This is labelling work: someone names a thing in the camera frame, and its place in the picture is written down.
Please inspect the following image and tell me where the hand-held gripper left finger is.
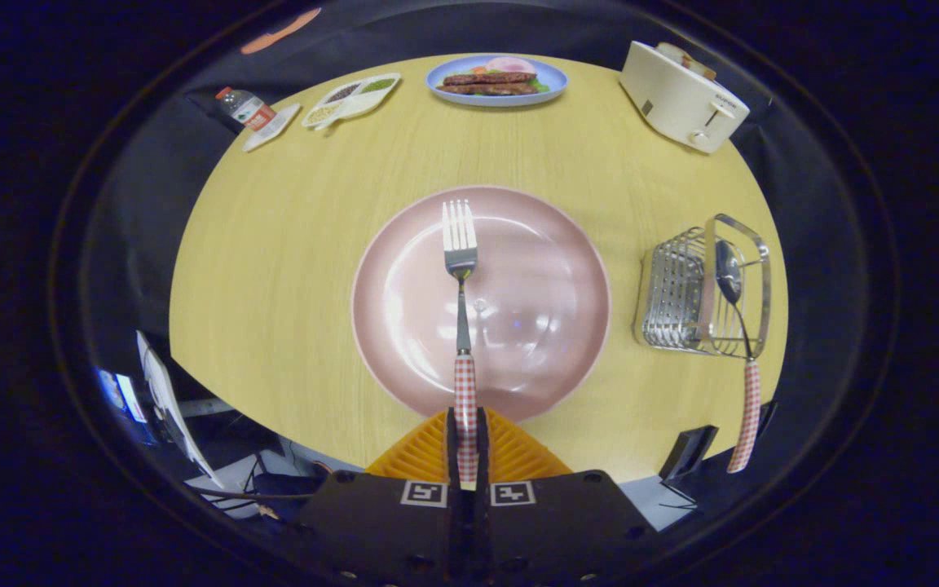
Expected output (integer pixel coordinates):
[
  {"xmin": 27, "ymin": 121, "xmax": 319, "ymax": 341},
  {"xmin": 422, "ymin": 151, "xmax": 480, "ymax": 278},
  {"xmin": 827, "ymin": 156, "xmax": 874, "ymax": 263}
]
[{"xmin": 294, "ymin": 406, "xmax": 470, "ymax": 587}]

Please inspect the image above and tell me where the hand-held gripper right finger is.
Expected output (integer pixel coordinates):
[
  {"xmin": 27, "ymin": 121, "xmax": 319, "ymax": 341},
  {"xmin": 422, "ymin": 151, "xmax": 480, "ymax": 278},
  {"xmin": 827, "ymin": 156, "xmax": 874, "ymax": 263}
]
[{"xmin": 469, "ymin": 406, "xmax": 656, "ymax": 587}]

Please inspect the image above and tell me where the fork with red checkered handle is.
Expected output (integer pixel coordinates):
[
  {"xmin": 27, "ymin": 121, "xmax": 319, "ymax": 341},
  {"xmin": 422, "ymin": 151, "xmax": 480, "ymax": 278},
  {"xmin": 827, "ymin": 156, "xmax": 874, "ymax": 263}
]
[{"xmin": 442, "ymin": 199, "xmax": 480, "ymax": 483}]

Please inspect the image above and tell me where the spoon with red checkered handle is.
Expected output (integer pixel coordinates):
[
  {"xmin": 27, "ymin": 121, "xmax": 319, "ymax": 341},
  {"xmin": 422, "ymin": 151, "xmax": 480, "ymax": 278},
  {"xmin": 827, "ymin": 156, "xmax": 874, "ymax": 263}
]
[{"xmin": 714, "ymin": 239, "xmax": 762, "ymax": 474}]

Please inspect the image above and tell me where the pink plate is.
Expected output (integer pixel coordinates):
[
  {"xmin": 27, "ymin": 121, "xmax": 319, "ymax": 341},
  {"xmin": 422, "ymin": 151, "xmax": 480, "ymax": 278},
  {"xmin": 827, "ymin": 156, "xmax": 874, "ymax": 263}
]
[{"xmin": 350, "ymin": 185, "xmax": 612, "ymax": 424}]

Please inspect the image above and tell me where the white board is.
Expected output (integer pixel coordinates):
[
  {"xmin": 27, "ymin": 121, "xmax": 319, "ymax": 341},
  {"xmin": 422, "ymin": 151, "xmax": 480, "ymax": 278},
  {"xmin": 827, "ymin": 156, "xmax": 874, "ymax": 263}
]
[{"xmin": 135, "ymin": 330, "xmax": 226, "ymax": 490}]

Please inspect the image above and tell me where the blue lit screen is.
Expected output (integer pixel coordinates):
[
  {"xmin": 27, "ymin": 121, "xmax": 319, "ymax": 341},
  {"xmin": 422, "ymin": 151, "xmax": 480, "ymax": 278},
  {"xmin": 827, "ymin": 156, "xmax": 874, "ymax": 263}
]
[{"xmin": 95, "ymin": 367, "xmax": 148, "ymax": 425}]

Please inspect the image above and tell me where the blue plate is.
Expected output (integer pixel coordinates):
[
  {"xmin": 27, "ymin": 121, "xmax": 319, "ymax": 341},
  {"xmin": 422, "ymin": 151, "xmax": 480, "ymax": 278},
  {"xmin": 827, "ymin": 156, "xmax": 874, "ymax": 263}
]
[{"xmin": 425, "ymin": 54, "xmax": 570, "ymax": 108}]

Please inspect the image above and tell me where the small white square tray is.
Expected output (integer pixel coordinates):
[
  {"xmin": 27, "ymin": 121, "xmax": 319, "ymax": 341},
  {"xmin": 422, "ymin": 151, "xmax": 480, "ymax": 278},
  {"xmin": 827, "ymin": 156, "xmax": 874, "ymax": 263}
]
[{"xmin": 242, "ymin": 103, "xmax": 303, "ymax": 153}]

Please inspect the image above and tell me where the white divided seasoning dish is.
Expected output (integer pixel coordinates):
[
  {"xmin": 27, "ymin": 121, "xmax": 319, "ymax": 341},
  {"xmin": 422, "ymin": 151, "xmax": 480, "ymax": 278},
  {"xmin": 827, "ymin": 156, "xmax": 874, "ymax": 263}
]
[{"xmin": 302, "ymin": 73, "xmax": 402, "ymax": 132}]

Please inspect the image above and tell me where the brown grilled sausage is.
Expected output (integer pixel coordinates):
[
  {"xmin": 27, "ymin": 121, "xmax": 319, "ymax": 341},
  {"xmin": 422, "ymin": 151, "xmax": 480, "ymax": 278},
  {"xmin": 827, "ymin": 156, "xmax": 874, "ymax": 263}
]
[
  {"xmin": 435, "ymin": 82, "xmax": 531, "ymax": 96},
  {"xmin": 442, "ymin": 72, "xmax": 537, "ymax": 86}
]

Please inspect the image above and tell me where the white toaster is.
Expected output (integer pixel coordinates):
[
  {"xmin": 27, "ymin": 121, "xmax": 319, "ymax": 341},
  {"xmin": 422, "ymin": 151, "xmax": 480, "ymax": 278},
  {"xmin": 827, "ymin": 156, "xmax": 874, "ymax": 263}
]
[{"xmin": 619, "ymin": 40, "xmax": 752, "ymax": 155}]

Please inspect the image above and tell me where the clear water bottle red label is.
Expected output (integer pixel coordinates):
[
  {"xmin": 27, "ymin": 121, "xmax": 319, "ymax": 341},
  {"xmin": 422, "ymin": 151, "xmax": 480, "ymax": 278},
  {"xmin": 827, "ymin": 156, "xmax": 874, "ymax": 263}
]
[{"xmin": 215, "ymin": 86, "xmax": 278, "ymax": 133}]

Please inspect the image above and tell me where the dark cable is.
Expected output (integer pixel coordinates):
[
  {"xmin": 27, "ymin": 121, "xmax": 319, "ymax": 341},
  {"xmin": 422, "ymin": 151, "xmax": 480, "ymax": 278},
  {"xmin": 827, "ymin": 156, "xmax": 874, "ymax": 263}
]
[{"xmin": 192, "ymin": 485, "xmax": 315, "ymax": 502}]

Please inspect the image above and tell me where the metal wire basket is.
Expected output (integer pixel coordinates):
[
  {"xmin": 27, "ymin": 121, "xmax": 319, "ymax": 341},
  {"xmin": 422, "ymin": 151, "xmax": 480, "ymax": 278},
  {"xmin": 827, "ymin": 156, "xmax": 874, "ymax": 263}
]
[{"xmin": 634, "ymin": 214, "xmax": 773, "ymax": 360}]

